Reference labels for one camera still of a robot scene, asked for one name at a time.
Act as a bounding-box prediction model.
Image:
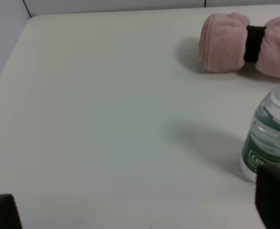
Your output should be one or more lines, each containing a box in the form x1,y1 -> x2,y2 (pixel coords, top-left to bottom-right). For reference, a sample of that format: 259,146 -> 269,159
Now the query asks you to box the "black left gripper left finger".
0,194 -> 22,229

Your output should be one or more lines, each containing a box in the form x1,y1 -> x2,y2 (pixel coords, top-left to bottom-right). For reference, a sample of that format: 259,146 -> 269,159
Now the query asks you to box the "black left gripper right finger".
255,165 -> 280,229

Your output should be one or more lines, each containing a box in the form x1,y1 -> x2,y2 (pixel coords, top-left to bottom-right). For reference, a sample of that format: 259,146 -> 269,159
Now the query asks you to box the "black band on towel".
244,25 -> 266,63

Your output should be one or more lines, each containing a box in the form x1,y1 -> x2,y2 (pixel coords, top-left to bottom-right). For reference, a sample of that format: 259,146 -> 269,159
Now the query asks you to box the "pink rolled towel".
199,13 -> 280,78

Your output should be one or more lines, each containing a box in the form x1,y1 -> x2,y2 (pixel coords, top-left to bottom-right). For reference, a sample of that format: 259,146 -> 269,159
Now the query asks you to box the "clear bottle green label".
240,84 -> 280,183

